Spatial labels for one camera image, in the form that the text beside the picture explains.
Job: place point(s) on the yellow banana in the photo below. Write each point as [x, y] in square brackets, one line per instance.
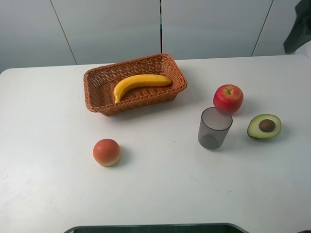
[137, 81]

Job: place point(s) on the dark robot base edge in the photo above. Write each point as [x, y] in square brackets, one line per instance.
[161, 228]

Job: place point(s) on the brown wicker basket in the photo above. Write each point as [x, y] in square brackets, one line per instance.
[99, 84]

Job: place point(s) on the grey translucent plastic cup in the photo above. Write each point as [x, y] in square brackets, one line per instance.
[215, 123]

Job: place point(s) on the orange-red round bun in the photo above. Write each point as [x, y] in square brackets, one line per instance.
[107, 152]

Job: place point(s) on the red apple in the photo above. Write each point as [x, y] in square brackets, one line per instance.
[229, 97]

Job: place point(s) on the halved avocado with pit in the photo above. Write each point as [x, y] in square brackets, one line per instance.
[264, 126]

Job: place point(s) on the dark green cloth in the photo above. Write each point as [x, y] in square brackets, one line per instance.
[300, 33]

